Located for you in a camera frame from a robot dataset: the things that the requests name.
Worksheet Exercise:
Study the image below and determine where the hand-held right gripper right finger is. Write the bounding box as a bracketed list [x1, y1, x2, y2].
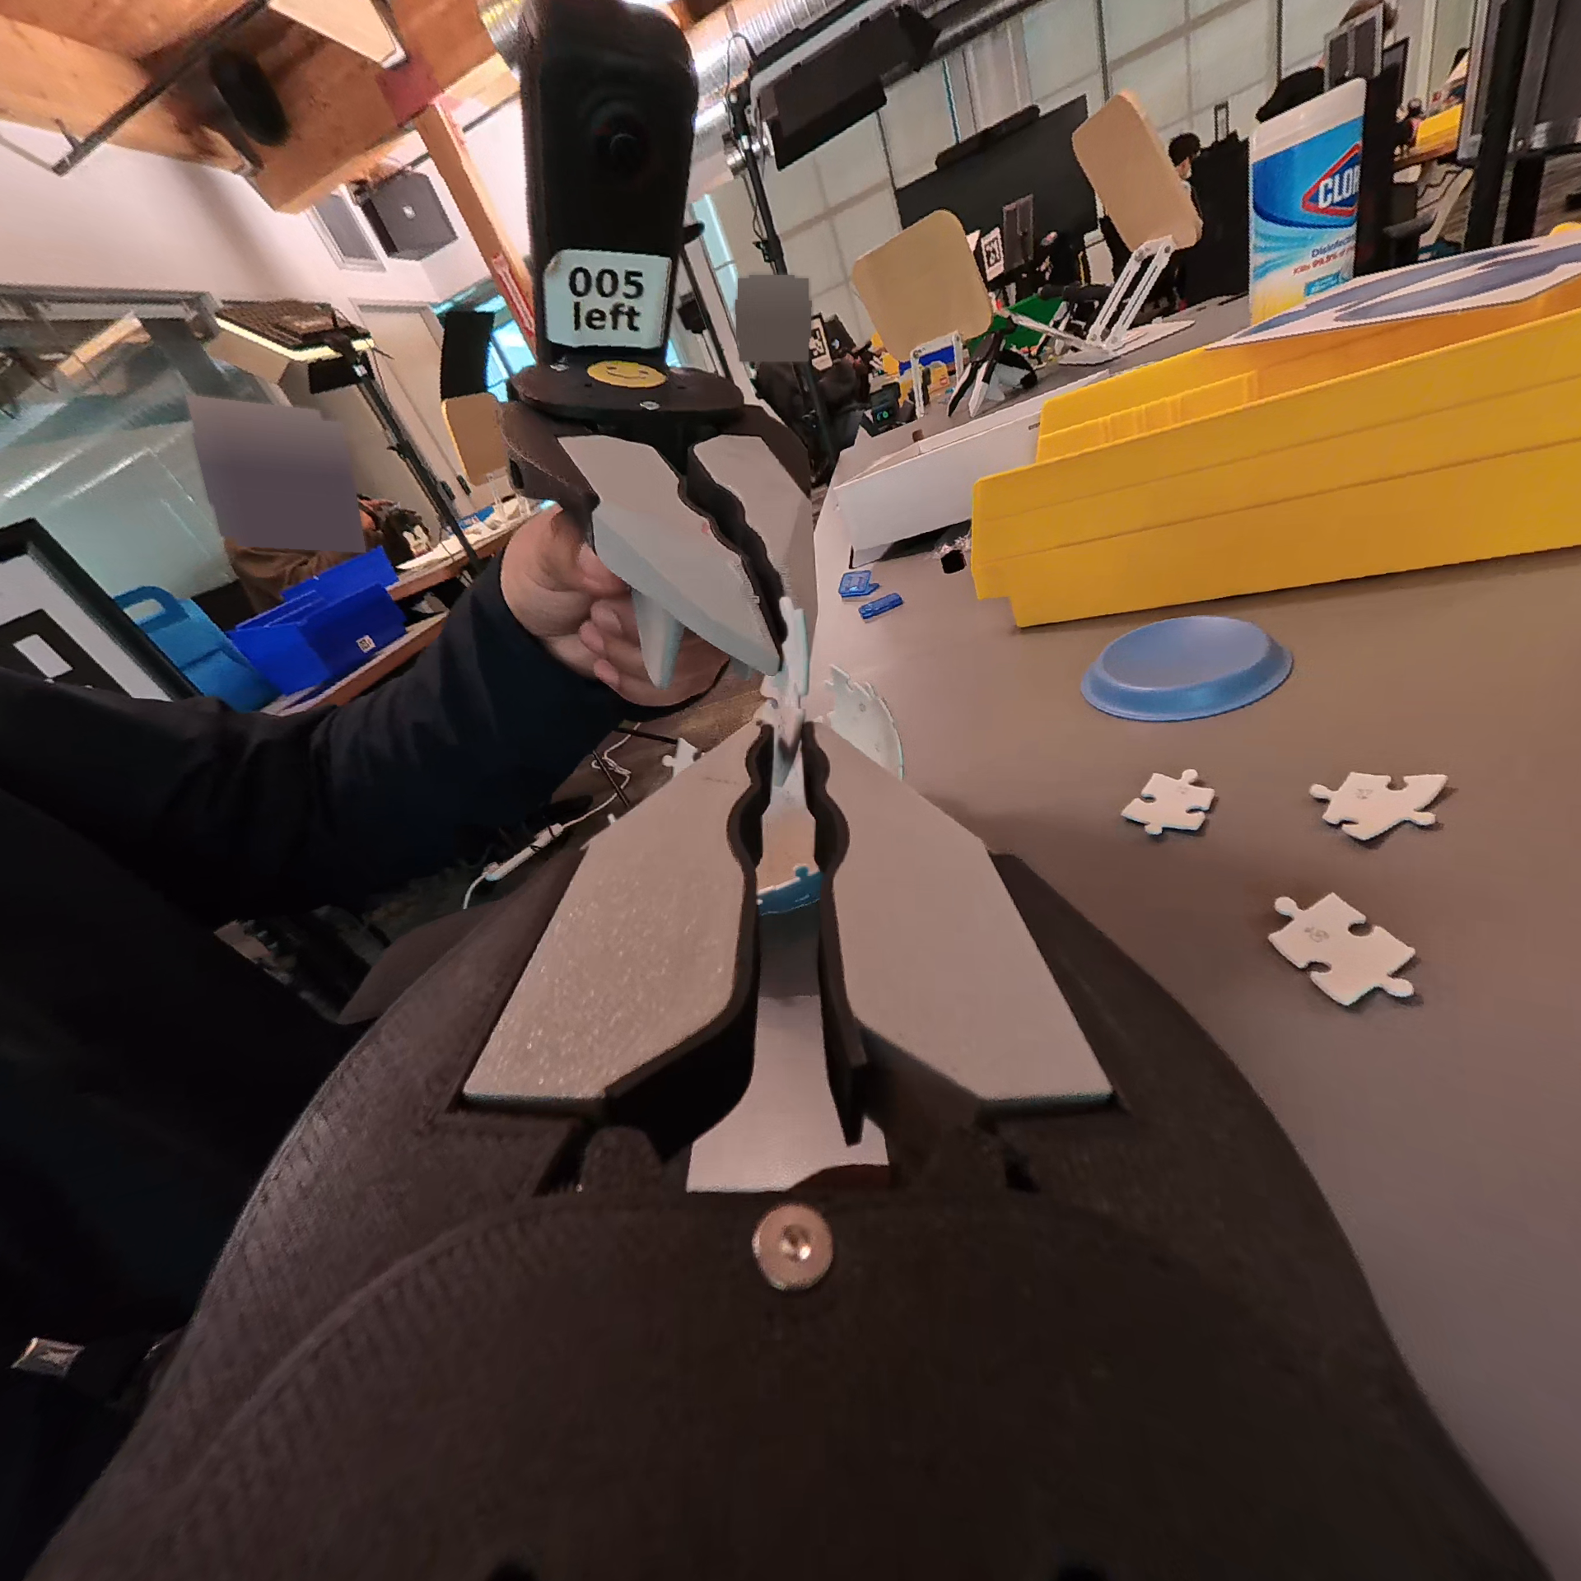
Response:
[795, 722, 1116, 1146]

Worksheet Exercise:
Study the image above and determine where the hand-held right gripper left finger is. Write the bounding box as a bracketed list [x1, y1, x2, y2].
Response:
[459, 722, 781, 1161]

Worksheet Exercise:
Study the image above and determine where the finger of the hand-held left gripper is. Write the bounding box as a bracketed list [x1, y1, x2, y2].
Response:
[557, 431, 790, 691]
[684, 424, 819, 643]

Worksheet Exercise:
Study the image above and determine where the partly built white puzzle ball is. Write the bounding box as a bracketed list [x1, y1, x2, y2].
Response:
[660, 594, 908, 918]

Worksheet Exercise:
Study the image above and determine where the large white puzzle piece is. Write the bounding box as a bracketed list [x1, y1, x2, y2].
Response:
[1266, 889, 1419, 1009]

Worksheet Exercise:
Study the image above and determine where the person's left forearm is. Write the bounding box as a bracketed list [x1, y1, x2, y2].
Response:
[0, 558, 643, 940]

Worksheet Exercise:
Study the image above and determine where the small white puzzle piece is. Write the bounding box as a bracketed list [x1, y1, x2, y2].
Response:
[1119, 767, 1216, 839]

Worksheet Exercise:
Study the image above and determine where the blue round puzzle stand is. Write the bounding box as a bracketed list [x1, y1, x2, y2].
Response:
[1080, 614, 1294, 724]

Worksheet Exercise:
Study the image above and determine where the pointed white puzzle piece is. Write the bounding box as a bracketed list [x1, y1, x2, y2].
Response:
[1307, 770, 1450, 844]

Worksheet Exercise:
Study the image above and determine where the person's left hand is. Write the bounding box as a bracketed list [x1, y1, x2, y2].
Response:
[497, 505, 732, 708]

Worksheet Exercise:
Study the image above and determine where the white cardboard box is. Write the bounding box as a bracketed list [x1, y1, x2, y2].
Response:
[831, 405, 1053, 568]

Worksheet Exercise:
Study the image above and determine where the black ceiling speaker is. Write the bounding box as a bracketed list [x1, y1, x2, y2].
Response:
[355, 169, 460, 261]

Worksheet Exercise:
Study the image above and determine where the beige paddle on white stand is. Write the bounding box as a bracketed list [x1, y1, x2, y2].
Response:
[849, 207, 997, 411]
[1070, 90, 1203, 360]

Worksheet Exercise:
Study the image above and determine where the black light stand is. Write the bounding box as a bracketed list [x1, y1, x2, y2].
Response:
[306, 307, 485, 573]

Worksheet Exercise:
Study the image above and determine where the blue plastic bin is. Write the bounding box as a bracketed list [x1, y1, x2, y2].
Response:
[226, 548, 409, 688]

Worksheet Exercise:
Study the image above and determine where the large black screen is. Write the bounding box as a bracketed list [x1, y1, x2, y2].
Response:
[893, 95, 1096, 238]

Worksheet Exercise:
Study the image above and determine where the light blue carrier box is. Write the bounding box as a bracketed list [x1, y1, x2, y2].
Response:
[114, 587, 281, 713]

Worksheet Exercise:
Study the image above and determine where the yellow plastic bin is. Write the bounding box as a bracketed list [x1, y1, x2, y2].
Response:
[968, 400, 1581, 630]
[1033, 265, 1581, 464]

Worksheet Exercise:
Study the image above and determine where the black white marker board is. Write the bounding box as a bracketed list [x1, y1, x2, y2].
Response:
[0, 517, 189, 706]

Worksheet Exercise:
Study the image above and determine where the disinfectant wipes canister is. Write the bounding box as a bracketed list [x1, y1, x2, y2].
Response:
[1246, 75, 1368, 326]

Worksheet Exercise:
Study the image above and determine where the white blue printed sheet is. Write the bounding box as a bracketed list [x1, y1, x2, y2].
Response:
[1203, 233, 1581, 355]

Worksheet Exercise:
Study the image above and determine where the white charger cable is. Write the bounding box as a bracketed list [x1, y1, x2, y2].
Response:
[460, 741, 633, 915]

